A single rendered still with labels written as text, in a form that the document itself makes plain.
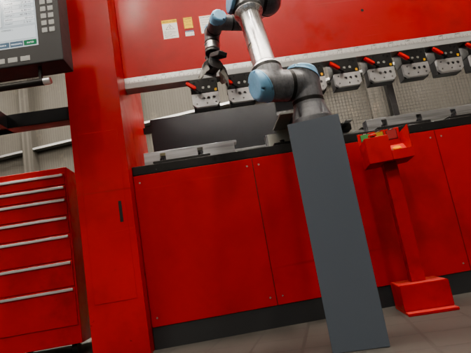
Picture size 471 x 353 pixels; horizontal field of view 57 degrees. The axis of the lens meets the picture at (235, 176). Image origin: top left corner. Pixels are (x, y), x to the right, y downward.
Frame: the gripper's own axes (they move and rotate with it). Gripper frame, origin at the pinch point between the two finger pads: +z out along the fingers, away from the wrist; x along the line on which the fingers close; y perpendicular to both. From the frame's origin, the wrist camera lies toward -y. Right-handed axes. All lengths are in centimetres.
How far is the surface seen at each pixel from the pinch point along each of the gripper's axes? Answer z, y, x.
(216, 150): 19.8, 30.5, -15.1
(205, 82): -18.1, 25.2, -7.2
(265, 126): -19, 57, -67
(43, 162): -374, 1027, 3
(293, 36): -44, -2, -50
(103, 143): 24, 36, 43
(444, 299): 103, -36, -85
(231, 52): -35.2, 15.9, -19.1
